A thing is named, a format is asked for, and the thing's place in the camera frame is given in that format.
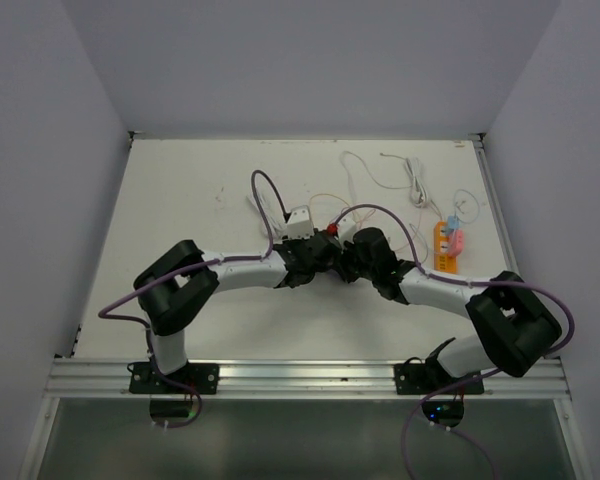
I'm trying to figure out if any yellow usb cable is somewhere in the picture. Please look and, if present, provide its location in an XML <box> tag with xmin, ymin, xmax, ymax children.
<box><xmin>307</xmin><ymin>193</ymin><xmax>376</xmax><ymax>226</ymax></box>

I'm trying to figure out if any pink usb cable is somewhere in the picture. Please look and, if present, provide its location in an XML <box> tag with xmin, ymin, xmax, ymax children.
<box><xmin>349</xmin><ymin>152</ymin><xmax>439</xmax><ymax>261</ymax></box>

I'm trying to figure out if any white usb cable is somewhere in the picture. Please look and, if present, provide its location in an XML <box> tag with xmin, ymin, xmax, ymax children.
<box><xmin>339</xmin><ymin>151</ymin><xmax>414</xmax><ymax>201</ymax></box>

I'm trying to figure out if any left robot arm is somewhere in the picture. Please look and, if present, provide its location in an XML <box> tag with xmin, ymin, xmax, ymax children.
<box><xmin>133</xmin><ymin>231</ymin><xmax>342</xmax><ymax>393</ymax></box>

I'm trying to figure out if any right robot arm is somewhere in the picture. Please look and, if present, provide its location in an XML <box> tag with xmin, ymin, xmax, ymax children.
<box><xmin>341</xmin><ymin>227</ymin><xmax>562</xmax><ymax>393</ymax></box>

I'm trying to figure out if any pink plug on orange strip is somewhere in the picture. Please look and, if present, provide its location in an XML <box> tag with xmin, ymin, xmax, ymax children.
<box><xmin>447</xmin><ymin>229</ymin><xmax>465</xmax><ymax>258</ymax></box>

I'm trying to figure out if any blue plug on orange strip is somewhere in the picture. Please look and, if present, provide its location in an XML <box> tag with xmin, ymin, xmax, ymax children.
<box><xmin>445</xmin><ymin>215</ymin><xmax>460</xmax><ymax>236</ymax></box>

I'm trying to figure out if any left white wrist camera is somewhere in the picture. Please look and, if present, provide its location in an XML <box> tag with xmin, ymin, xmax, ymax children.
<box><xmin>283</xmin><ymin>205</ymin><xmax>314</xmax><ymax>240</ymax></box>

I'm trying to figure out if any orange strip white power cord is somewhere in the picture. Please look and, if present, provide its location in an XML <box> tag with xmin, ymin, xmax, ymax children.
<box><xmin>403</xmin><ymin>156</ymin><xmax>444</xmax><ymax>221</ymax></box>

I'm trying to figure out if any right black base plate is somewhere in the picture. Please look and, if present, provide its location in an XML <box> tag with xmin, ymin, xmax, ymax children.
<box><xmin>393</xmin><ymin>357</ymin><xmax>477</xmax><ymax>395</ymax></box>

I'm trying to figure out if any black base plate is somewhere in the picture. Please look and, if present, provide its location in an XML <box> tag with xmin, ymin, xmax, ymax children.
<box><xmin>393</xmin><ymin>357</ymin><xmax>477</xmax><ymax>395</ymax></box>
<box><xmin>127</xmin><ymin>362</ymin><xmax>219</xmax><ymax>395</ymax></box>

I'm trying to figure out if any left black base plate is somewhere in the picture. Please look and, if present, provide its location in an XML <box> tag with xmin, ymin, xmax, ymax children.
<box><xmin>127</xmin><ymin>362</ymin><xmax>219</xmax><ymax>395</ymax></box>

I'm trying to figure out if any aluminium mounting rail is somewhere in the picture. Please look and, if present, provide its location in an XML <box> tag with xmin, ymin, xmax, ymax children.
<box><xmin>44</xmin><ymin>358</ymin><xmax>570</xmax><ymax>400</ymax></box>

